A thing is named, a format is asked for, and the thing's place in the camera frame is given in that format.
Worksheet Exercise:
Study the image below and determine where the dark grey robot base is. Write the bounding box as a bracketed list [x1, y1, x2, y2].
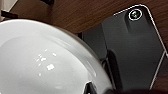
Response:
[78, 3, 168, 93]

